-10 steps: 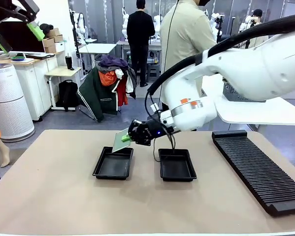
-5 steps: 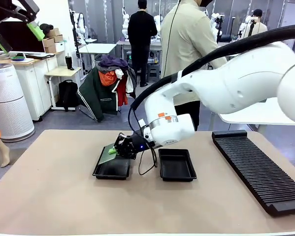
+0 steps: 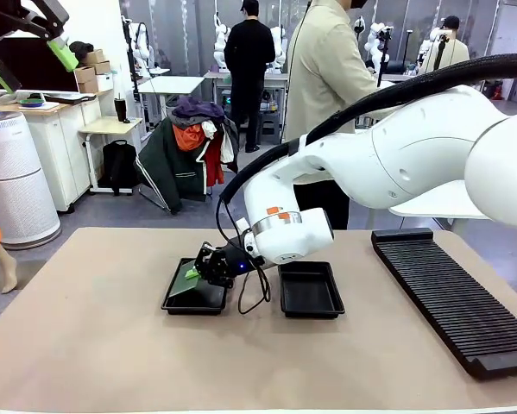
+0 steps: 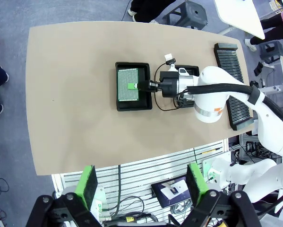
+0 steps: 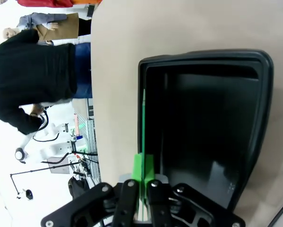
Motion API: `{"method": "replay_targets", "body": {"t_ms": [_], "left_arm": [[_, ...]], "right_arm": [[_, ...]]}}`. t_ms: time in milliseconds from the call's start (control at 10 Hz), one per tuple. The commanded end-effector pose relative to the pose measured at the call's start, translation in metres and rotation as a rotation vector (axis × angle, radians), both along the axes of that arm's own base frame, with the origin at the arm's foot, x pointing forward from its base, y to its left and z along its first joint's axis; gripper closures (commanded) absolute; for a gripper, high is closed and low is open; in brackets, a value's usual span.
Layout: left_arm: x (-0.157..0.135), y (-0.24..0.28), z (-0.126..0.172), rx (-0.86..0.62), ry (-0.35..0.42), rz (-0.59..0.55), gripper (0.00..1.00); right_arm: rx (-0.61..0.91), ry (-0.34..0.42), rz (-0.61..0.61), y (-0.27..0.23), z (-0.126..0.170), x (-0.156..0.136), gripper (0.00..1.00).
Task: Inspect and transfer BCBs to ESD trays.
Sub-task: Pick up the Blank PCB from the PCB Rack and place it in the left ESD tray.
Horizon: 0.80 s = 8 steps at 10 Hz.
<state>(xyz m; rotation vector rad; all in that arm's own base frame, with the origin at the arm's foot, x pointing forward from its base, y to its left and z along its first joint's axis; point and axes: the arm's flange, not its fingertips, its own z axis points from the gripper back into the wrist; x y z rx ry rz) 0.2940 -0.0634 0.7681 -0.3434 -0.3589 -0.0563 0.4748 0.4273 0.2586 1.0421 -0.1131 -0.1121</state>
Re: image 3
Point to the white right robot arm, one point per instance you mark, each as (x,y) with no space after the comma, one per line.
(392,159)

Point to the black computer monitor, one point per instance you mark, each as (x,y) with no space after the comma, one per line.
(38,73)

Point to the pile of jackets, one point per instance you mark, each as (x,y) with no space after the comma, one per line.
(176,159)

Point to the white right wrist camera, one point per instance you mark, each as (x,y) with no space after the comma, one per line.
(243,226)

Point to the black ESD tray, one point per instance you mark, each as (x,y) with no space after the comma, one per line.
(197,302)
(310,289)

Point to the black keyboard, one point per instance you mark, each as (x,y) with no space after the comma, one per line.
(68,98)

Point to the black backpack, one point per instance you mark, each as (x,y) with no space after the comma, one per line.
(117,164)

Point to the white work table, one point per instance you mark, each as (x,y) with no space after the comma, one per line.
(435,202)

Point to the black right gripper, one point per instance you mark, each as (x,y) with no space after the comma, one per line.
(236,265)

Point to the small wooden side table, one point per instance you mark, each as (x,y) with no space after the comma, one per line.
(111,126)

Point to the white box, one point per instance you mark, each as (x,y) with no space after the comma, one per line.
(105,82)

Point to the person in beige shirt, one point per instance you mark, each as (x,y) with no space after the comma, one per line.
(327,77)

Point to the brown cardboard box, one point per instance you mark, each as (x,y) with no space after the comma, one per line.
(102,68)
(84,74)
(94,57)
(87,87)

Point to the black slotted board rack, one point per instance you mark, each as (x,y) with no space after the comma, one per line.
(452,297)

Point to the white desk cabinet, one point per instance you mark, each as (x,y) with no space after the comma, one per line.
(64,142)

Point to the black camera tripod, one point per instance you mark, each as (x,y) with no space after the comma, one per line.
(440,52)

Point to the person in black clothes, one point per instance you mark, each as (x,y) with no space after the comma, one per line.
(247,64)

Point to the person with black cap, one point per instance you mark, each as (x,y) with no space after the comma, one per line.
(454,54)

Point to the black tumbler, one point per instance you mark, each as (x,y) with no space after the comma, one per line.
(121,110)

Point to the green bowl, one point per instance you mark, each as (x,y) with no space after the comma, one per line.
(30,102)

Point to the white background table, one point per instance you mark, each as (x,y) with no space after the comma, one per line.
(169,84)

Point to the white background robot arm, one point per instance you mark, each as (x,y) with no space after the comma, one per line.
(140,45)
(279,47)
(220,43)
(375,43)

